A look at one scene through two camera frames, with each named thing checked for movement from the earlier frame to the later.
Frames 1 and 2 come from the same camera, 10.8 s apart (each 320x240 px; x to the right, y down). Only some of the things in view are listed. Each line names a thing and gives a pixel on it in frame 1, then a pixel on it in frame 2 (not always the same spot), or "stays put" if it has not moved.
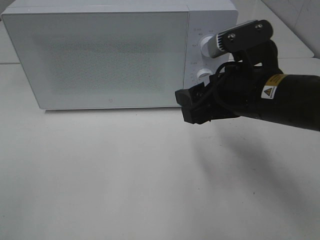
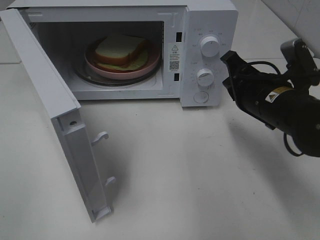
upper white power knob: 204,46 stays put
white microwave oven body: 116,54 stays put
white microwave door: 77,60 to 64,111
